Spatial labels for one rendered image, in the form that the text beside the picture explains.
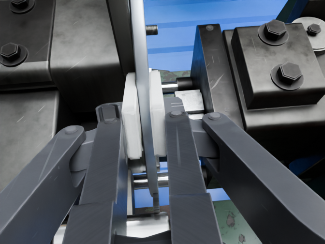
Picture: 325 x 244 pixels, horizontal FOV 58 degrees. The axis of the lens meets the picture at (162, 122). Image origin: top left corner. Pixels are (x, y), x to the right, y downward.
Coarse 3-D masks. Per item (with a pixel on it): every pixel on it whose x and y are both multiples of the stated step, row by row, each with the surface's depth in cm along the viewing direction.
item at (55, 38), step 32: (0, 0) 28; (32, 0) 27; (64, 0) 28; (96, 0) 28; (128, 0) 16; (0, 32) 26; (32, 32) 26; (64, 32) 26; (96, 32) 26; (128, 32) 18; (0, 64) 24; (32, 64) 24; (64, 64) 25; (96, 64) 25; (128, 64) 21; (64, 96) 27; (96, 96) 28
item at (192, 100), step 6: (192, 90) 42; (198, 90) 42; (174, 96) 43; (180, 96) 41; (186, 96) 41; (192, 96) 41; (198, 96) 41; (186, 102) 40; (192, 102) 40; (198, 102) 40; (186, 108) 40; (192, 108) 40; (198, 108) 40; (192, 114) 40; (198, 114) 40
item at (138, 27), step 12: (132, 0) 17; (132, 12) 17; (132, 24) 17; (144, 24) 17; (132, 36) 17; (144, 36) 17; (144, 48) 17; (144, 60) 17; (144, 72) 17; (144, 84) 18; (144, 96) 18; (144, 108) 18; (144, 120) 19; (144, 132) 19; (144, 144) 20; (144, 156) 21; (156, 168) 21; (156, 180) 22; (156, 192) 25
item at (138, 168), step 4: (128, 160) 37; (132, 160) 38; (136, 160) 38; (140, 160) 38; (144, 160) 38; (128, 164) 39; (132, 164) 39; (136, 164) 39; (140, 164) 39; (144, 164) 39; (128, 168) 40; (132, 168) 41; (136, 168) 41; (140, 168) 41; (144, 168) 41; (132, 172) 42; (136, 172) 42; (140, 172) 43; (144, 172) 43
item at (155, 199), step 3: (153, 195) 24; (156, 195) 24; (153, 198) 24; (156, 198) 24; (153, 201) 23; (156, 201) 23; (153, 204) 23; (156, 204) 23; (159, 204) 24; (153, 207) 22; (156, 207) 22; (159, 207) 22; (153, 210) 22; (156, 210) 22; (159, 210) 22
